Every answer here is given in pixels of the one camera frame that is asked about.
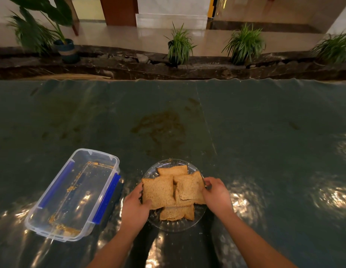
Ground person's right hand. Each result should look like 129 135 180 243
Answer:
202 177 235 220

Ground broad-leaf potted plant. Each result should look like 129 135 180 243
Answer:
5 0 74 45

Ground brown bread slice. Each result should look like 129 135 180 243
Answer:
157 165 188 178
173 171 206 205
159 205 195 221
141 175 176 210
175 190 195 207

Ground clear plastic box blue clips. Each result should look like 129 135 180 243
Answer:
24 148 121 243

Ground clear glass plate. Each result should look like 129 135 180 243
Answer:
142 159 208 233

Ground brown wooden panel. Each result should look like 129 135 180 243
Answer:
99 0 139 27

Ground striped spider plant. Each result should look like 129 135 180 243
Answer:
222 23 266 66
310 31 346 65
164 22 198 66

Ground blue banded plant pot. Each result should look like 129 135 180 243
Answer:
53 39 80 65

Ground spiky green shrub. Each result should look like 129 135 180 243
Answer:
7 7 56 55

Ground person's right forearm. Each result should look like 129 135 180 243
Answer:
215 209 298 268

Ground dark green table cover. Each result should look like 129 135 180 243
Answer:
0 78 346 268

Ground person's left forearm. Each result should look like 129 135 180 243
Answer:
86 220 147 268

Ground person's left hand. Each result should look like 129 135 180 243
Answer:
120 183 153 234

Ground white marble pillar base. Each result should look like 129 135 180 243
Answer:
135 0 212 30

